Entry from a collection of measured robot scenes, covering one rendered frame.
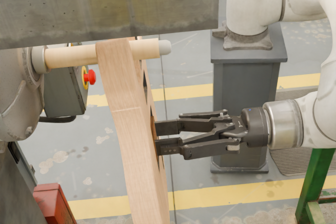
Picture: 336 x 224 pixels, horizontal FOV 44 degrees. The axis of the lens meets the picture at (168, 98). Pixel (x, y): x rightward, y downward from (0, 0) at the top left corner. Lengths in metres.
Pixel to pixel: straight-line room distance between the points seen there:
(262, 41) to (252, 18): 0.12
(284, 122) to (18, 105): 0.44
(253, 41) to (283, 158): 0.75
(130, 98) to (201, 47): 2.17
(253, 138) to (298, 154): 1.39
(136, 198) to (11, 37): 0.31
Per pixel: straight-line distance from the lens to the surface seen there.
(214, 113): 0.83
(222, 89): 1.64
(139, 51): 0.66
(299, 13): 1.51
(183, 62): 2.62
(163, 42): 0.66
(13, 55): 0.65
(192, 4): 0.45
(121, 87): 0.57
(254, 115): 0.76
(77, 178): 2.11
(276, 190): 2.00
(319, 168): 1.57
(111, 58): 0.56
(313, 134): 0.77
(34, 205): 1.18
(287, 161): 2.11
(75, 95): 1.01
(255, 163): 2.01
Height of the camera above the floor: 1.66
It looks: 44 degrees down
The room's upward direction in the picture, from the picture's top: 6 degrees counter-clockwise
